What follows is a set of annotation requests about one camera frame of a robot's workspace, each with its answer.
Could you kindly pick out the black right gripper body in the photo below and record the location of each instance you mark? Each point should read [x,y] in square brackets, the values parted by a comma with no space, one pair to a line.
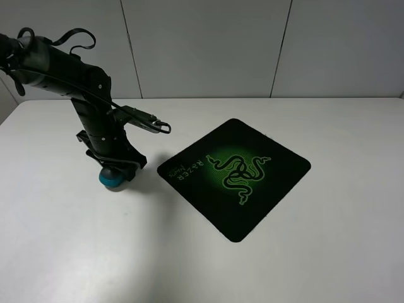
[107,138]

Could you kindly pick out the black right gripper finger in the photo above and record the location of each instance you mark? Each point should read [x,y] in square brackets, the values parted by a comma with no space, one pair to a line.
[90,154]
[131,163]

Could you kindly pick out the grey and teal computer mouse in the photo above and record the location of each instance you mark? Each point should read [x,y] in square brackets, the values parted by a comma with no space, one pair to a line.
[112,177]

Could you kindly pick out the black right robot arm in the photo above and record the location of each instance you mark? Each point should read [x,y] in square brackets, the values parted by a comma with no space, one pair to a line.
[36,61]

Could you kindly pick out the black green Razer mouse pad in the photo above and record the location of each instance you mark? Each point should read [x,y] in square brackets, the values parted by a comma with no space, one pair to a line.
[234,176]

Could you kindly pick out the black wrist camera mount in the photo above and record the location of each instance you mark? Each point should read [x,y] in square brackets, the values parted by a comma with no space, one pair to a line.
[129,115]

